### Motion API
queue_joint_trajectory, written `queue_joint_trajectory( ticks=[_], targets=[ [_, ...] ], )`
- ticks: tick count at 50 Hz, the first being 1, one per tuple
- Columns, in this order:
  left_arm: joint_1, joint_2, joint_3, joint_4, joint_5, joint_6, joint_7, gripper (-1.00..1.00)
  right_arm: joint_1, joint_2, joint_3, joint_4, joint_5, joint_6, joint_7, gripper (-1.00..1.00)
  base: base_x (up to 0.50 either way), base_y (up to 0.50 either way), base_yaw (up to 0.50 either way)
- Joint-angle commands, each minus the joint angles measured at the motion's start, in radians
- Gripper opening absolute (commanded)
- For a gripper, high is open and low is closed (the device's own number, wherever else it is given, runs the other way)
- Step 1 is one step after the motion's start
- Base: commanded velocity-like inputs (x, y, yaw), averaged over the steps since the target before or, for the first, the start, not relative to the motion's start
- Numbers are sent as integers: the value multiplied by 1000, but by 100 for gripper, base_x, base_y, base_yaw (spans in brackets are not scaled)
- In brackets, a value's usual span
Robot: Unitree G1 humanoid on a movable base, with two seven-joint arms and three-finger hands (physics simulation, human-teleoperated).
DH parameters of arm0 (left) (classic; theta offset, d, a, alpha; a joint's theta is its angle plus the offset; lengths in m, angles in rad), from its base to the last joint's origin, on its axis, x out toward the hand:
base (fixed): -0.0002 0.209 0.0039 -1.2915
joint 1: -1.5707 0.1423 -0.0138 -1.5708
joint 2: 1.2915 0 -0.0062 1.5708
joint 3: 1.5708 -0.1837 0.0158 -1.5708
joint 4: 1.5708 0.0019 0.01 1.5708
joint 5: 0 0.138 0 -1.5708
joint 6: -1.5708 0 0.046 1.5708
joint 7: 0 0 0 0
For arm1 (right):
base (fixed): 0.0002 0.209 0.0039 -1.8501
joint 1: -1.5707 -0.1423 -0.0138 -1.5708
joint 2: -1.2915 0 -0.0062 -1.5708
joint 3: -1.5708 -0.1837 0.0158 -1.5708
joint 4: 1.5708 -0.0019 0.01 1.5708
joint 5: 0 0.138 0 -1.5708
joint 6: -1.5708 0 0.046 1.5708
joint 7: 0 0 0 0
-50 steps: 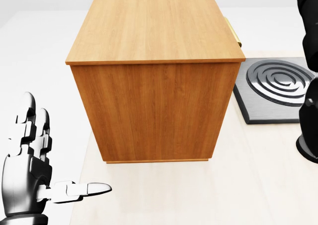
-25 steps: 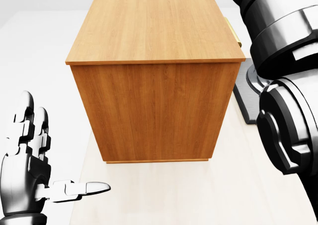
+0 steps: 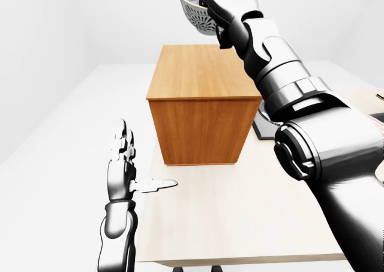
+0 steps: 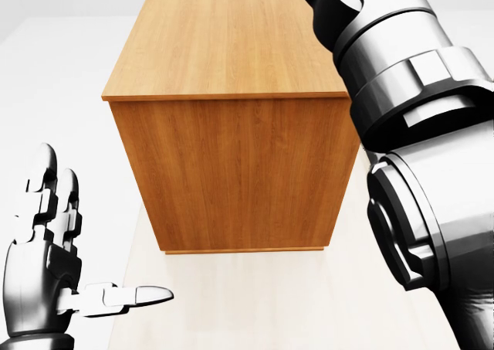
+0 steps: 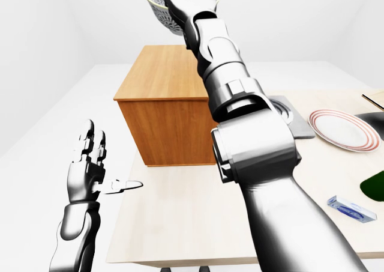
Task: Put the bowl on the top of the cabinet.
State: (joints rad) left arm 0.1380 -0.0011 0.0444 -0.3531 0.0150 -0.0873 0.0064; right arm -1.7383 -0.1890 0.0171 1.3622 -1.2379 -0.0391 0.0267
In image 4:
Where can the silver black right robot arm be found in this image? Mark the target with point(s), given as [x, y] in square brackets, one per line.
[417, 133]

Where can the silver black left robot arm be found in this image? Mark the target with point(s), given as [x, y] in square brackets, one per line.
[31, 344]

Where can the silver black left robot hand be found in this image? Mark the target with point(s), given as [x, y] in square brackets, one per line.
[27, 280]

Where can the wooden cabinet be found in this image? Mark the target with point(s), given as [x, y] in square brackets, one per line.
[231, 153]

